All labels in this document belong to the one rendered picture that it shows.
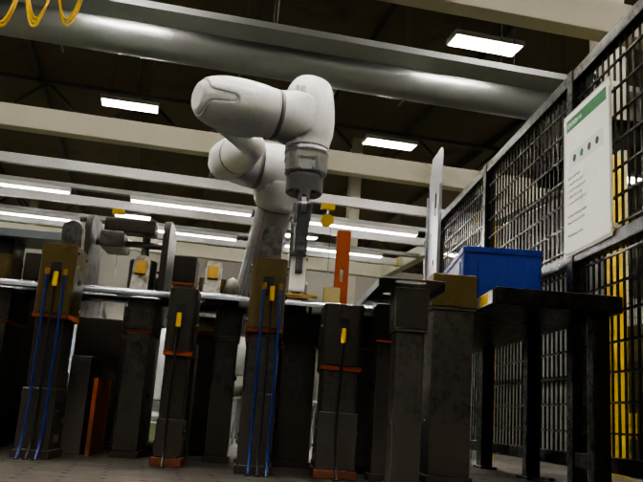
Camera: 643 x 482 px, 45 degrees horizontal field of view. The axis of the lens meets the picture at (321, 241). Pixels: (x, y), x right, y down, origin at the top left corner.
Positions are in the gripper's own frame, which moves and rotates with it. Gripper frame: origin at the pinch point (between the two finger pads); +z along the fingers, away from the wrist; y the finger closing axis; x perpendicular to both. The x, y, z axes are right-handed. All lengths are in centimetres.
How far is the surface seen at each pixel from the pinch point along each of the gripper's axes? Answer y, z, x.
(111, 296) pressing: -4.3, 6.6, -36.2
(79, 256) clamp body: 19.5, 3.3, -37.6
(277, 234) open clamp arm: 18.3, -3.6, -4.6
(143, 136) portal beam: -581, -229, -139
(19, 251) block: -34, -6, -65
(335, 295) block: -10.8, 1.8, 8.7
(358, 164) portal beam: -613, -230, 77
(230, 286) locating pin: 1.5, 3.5, -12.9
